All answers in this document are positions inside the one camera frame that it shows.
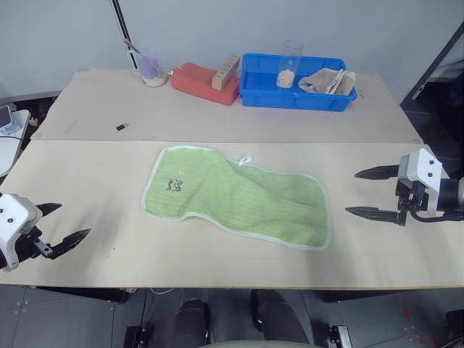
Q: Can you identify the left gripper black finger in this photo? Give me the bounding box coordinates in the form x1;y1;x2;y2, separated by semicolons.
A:
36;202;63;218
46;228;92;260

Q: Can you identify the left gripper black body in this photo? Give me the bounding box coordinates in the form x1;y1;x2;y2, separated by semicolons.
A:
13;224;56;262

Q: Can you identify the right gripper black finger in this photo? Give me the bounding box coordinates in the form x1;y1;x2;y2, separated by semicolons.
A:
354;164;402;181
344;205;407;226

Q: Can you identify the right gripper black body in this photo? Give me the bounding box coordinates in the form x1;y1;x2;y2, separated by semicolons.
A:
394;176;429;226

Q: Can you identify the green towel with white trim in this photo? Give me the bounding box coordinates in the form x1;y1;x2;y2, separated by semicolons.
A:
139;144;334;252

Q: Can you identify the white side table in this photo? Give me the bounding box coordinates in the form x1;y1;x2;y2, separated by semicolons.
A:
0;108;32;178

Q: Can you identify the phone on white stand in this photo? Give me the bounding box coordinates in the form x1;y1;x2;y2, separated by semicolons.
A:
0;104;20;136

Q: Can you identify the beige folded cloth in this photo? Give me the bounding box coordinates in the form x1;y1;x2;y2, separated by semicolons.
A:
297;67;358;97

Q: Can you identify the blue plastic bin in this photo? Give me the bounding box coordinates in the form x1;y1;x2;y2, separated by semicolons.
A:
239;53;360;113

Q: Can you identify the tall clear glass with grains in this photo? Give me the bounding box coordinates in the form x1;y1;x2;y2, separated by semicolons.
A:
275;38;305;89

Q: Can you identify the dark rounded shape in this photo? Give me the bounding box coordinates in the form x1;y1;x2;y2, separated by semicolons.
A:
250;288;313;346
173;297;212;347

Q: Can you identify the wooden block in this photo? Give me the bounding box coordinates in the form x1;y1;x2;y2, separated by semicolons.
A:
210;54;241;90

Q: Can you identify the stick in glass jar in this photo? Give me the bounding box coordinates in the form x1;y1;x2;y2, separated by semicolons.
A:
123;38;146;61

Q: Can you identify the grey robot torso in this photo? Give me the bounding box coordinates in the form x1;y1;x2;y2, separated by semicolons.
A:
202;339;293;348

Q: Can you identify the red sponge block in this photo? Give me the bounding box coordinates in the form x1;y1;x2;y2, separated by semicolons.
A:
170;61;241;107

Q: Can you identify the black pole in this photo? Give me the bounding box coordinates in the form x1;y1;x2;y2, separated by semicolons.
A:
111;0;132;41

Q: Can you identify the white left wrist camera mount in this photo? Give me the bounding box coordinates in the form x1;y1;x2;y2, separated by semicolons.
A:
0;193;42;273

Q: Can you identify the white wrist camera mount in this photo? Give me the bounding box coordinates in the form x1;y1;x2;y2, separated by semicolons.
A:
0;193;42;273
397;147;445;218

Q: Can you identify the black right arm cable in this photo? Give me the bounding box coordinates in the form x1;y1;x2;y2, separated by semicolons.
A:
410;207;464;223

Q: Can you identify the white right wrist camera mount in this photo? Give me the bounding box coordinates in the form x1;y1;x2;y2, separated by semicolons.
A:
397;147;445;218

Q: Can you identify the black table foot bracket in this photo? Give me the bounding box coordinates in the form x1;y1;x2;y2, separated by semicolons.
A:
327;325;351;348
123;325;146;348

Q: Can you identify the dark slanted frame post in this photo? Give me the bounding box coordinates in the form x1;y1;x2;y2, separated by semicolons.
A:
399;21;464;107

